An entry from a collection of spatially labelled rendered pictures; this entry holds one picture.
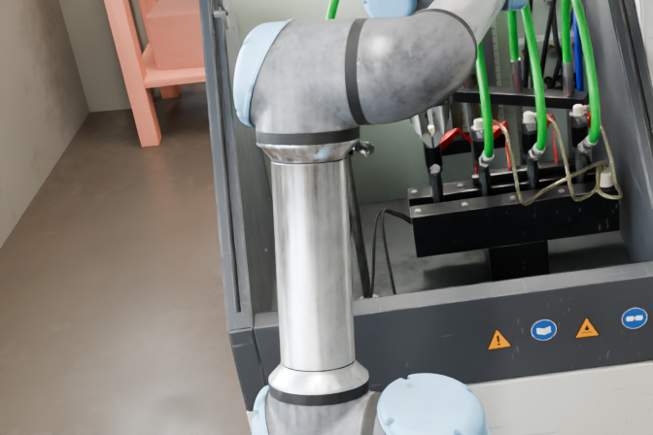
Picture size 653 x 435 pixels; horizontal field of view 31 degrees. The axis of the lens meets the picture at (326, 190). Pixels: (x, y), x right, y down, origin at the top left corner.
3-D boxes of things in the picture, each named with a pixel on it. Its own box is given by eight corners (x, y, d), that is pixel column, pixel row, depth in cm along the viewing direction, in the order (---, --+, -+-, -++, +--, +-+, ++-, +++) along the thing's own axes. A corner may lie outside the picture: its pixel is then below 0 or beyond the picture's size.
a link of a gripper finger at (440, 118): (435, 159, 184) (429, 106, 180) (432, 143, 189) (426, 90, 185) (456, 156, 184) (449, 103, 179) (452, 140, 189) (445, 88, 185)
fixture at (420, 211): (421, 292, 200) (410, 217, 193) (416, 260, 209) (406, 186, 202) (621, 266, 198) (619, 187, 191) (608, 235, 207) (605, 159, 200)
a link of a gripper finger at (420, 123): (416, 162, 184) (409, 109, 180) (413, 146, 189) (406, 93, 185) (435, 159, 184) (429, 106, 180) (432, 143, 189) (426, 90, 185)
